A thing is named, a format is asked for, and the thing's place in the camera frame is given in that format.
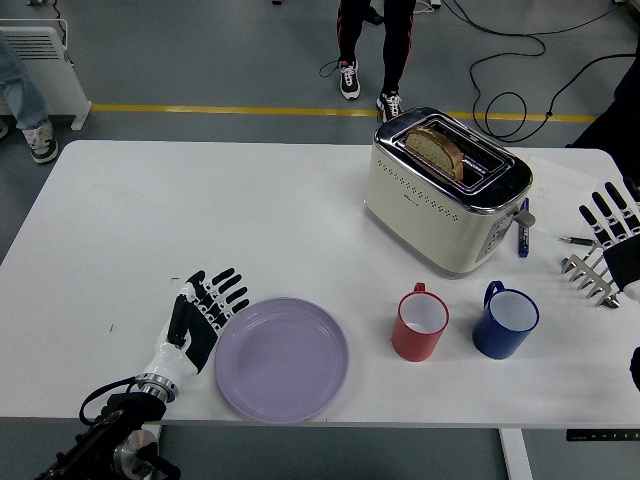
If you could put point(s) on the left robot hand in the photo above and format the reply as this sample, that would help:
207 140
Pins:
172 357

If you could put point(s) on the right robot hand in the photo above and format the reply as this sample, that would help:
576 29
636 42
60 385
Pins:
622 260

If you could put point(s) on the purple round plate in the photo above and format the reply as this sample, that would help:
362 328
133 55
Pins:
280 360

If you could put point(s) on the bread slice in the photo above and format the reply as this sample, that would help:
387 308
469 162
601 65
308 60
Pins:
435 150

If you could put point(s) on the silver toast rack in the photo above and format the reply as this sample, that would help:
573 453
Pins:
582 272

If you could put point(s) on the black pen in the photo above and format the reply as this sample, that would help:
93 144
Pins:
580 241

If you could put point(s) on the white paper sheet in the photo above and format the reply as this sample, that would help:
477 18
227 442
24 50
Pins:
560 190

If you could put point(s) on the blue marker pen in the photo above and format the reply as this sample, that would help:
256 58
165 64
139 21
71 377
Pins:
523 245

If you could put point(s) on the person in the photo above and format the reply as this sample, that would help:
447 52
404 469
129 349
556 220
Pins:
620 120
20 95
350 30

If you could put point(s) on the blue mug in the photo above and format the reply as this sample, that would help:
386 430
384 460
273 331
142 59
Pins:
492 342

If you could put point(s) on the black table control panel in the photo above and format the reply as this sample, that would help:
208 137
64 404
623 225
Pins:
600 435

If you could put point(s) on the cream and chrome toaster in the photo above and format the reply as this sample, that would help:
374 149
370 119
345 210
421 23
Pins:
425 210

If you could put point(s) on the white table leg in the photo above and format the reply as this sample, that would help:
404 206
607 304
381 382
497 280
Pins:
515 455

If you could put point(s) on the red mug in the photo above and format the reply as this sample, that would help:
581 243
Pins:
412 345

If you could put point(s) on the yellow floor tape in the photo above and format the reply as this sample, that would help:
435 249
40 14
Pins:
200 108

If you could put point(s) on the white panel heater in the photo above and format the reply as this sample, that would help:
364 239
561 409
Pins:
60 75

